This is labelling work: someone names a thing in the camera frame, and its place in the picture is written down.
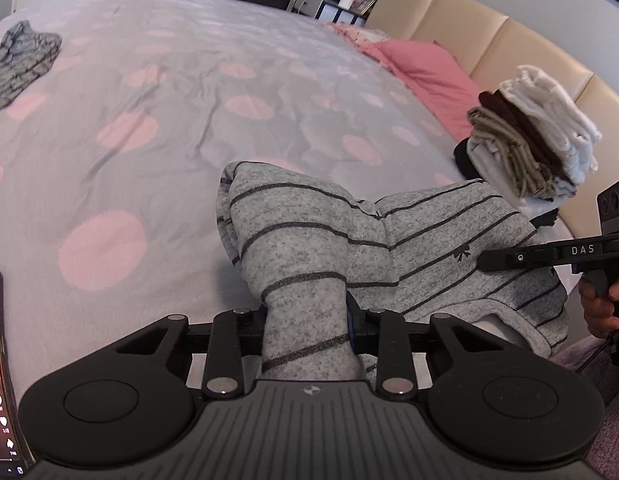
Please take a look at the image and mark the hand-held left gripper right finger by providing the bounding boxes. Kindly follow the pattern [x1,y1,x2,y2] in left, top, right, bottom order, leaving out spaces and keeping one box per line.
[345,294,495,401]

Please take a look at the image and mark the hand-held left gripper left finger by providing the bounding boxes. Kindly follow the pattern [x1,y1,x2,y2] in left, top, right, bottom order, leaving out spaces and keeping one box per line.
[114,307,267,401]

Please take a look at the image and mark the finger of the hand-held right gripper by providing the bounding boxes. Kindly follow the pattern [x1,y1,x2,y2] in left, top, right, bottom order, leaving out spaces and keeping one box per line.
[477,237,610,273]

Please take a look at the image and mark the grey striped long-sleeve top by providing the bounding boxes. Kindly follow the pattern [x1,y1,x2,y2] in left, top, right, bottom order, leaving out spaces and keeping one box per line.
[215,161,570,381]

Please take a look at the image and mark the person's right hand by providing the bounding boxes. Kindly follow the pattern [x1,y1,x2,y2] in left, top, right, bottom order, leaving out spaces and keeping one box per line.
[578,267,619,341]

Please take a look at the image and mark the cream folded cloth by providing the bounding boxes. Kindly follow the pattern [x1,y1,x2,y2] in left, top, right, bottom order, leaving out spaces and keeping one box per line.
[464,137,535,211]

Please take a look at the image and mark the beige striped folded cloth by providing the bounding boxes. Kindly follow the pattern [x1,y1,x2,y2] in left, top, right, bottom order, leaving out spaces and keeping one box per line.
[467,109,557,198]

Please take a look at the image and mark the white folded cloth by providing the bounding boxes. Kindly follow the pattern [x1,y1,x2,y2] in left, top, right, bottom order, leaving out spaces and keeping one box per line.
[499,65,603,186]

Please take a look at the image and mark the dark brown folded cloth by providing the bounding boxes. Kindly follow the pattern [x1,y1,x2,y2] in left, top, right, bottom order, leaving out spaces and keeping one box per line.
[478,91,565,181]

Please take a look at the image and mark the beige padded headboard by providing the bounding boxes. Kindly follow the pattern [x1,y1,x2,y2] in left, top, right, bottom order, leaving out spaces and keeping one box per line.
[364,0,619,241]

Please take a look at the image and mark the pink polka dot bed sheet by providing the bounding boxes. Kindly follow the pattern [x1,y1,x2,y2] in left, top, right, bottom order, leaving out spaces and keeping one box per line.
[0,0,575,391]

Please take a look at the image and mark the plain pink pillow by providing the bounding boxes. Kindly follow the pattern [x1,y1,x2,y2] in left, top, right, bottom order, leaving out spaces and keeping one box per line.
[362,40,485,143]

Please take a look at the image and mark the smartphone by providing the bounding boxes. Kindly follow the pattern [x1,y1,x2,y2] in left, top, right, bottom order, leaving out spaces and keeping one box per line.
[0,265,32,476]

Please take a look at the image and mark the light pink patterned pillow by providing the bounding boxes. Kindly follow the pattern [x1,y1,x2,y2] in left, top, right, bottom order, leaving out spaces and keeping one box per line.
[324,22,390,48]

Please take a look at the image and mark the white bedside shelf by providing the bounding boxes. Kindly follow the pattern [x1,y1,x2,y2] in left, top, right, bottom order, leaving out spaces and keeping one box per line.
[288,0,377,28]

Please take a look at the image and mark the grey striped pants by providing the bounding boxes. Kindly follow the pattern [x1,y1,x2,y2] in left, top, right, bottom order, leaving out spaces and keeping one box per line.
[0,20,62,116]

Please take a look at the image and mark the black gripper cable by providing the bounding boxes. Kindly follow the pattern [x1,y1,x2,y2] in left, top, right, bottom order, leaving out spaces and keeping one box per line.
[574,332,615,376]

